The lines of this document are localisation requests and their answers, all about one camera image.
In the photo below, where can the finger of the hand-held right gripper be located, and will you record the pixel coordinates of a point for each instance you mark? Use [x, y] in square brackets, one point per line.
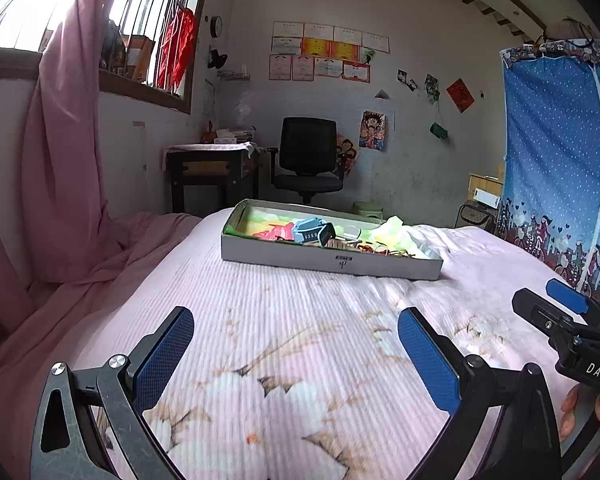
[540, 312]
[565, 294]

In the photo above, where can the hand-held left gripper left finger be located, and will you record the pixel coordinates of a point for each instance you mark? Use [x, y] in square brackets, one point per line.
[162, 360]

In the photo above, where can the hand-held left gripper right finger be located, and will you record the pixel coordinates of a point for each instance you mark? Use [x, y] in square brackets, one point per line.
[427, 360]

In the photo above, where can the white shallow cardboard box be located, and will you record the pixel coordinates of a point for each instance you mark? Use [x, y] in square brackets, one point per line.
[280, 257]

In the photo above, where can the blue smartwatch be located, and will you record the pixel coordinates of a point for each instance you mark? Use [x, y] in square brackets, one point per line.
[310, 232]

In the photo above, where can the person's right hand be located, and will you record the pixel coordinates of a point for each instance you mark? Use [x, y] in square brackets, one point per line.
[569, 410]

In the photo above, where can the long white box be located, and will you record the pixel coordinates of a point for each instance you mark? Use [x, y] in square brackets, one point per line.
[485, 197]

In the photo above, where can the pink printed bedspread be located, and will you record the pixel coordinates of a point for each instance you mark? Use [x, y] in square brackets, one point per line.
[280, 310]

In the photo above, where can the colourful printed lining cloth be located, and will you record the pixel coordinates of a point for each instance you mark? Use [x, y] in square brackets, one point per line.
[392, 232]

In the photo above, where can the light wooden cabinet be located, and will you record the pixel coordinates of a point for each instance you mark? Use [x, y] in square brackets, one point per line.
[480, 180]

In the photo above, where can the blue dotted fabric wardrobe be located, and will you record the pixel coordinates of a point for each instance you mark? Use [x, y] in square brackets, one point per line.
[545, 135]

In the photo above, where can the dark wooden desk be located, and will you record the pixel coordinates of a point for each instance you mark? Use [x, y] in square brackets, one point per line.
[205, 165]

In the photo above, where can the green hanging pouch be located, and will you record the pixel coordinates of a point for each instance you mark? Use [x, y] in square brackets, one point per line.
[439, 131]

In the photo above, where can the pink curtain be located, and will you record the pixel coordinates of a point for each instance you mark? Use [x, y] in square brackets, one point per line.
[65, 160]

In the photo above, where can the tissue box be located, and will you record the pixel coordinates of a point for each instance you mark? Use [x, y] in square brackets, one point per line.
[225, 136]

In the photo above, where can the black office chair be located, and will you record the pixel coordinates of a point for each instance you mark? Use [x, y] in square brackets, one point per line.
[307, 145]

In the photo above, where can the beige cloth bundle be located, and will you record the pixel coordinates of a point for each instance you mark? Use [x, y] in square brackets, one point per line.
[570, 27]

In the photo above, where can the orange cardboard box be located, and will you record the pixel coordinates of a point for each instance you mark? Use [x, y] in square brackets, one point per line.
[140, 57]

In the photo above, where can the red hanging cloth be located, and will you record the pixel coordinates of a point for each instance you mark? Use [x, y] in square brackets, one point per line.
[177, 45]

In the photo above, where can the barred window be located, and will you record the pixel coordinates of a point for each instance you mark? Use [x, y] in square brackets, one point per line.
[145, 0]

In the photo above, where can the orange cartoon wall sticker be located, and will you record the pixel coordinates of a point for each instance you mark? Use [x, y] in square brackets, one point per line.
[347, 150]

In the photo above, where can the red paper wall decoration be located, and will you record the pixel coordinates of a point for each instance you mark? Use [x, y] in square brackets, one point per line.
[460, 94]

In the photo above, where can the cartoon wall poster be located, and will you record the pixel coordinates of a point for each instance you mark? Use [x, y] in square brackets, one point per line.
[372, 130]

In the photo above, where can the green wall plant decoration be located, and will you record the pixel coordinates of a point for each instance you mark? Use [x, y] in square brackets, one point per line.
[431, 87]

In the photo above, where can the small wall photo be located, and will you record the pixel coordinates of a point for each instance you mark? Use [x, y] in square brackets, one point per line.
[402, 76]
[412, 85]

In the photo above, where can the small wall shelf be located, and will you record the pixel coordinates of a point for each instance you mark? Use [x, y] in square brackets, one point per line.
[235, 76]

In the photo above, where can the black wall-mounted object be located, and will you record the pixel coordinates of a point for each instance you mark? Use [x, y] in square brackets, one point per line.
[216, 57]

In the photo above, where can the group of wall certificates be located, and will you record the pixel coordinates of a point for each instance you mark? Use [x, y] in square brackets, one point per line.
[320, 50]

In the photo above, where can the round wall clock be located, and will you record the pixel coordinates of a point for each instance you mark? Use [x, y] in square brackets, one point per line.
[216, 26]

